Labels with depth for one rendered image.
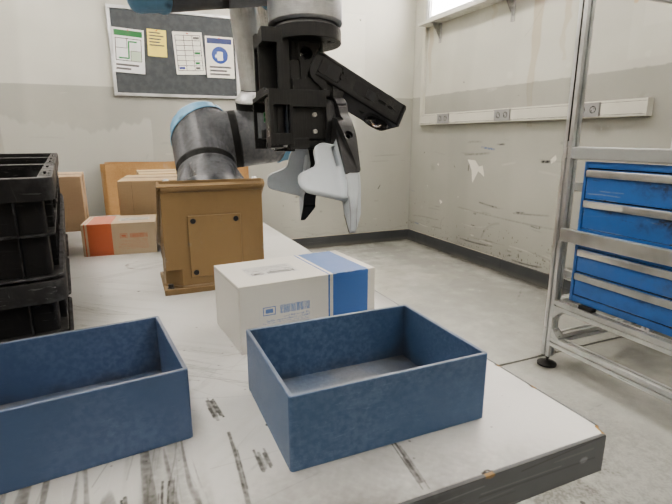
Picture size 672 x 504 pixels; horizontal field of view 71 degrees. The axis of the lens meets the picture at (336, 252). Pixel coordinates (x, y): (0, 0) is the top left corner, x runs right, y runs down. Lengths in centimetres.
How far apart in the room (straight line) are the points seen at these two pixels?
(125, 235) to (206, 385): 71
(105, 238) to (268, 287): 68
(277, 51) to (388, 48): 406
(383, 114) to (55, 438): 42
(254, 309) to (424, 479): 30
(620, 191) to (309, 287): 153
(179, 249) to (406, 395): 54
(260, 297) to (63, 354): 22
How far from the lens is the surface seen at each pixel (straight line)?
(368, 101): 52
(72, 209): 159
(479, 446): 48
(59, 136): 393
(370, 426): 44
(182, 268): 88
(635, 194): 196
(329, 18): 51
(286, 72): 50
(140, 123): 391
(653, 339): 197
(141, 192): 136
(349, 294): 67
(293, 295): 63
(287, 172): 56
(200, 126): 98
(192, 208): 86
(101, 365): 60
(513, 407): 55
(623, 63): 311
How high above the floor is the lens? 97
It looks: 14 degrees down
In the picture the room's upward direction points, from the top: straight up
